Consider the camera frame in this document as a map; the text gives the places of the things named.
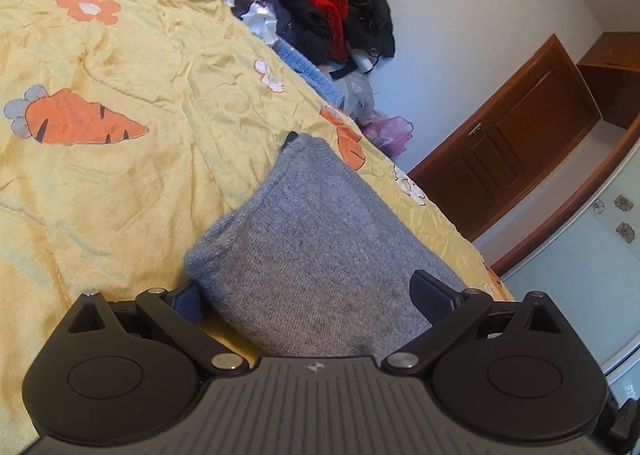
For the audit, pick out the yellow carrot print bedspread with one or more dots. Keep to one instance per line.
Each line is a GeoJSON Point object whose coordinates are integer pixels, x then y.
{"type": "Point", "coordinates": [125, 195]}

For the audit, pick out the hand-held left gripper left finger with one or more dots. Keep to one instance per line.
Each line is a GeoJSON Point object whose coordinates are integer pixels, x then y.
{"type": "Point", "coordinates": [192, 304]}

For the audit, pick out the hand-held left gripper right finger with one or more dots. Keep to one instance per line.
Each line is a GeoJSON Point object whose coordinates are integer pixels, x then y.
{"type": "Point", "coordinates": [431, 297]}

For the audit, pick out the grey sweater with navy sleeves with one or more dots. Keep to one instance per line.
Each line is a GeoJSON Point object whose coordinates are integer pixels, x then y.
{"type": "Point", "coordinates": [320, 255]}

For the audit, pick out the light blue knitted cloth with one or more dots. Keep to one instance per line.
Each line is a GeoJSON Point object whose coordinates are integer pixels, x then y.
{"type": "Point", "coordinates": [305, 67]}

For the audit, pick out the clear plastic bag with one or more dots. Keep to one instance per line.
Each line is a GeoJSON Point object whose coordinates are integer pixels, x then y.
{"type": "Point", "coordinates": [357, 95]}

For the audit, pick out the pile of clothes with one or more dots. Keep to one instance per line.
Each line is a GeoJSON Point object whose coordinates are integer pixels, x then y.
{"type": "Point", "coordinates": [325, 10]}

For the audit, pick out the pink plastic bag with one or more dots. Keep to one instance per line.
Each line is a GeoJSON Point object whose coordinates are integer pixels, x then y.
{"type": "Point", "coordinates": [390, 135]}

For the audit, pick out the white crumpled wrapper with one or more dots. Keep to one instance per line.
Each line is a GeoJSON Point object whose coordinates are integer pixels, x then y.
{"type": "Point", "coordinates": [257, 20]}

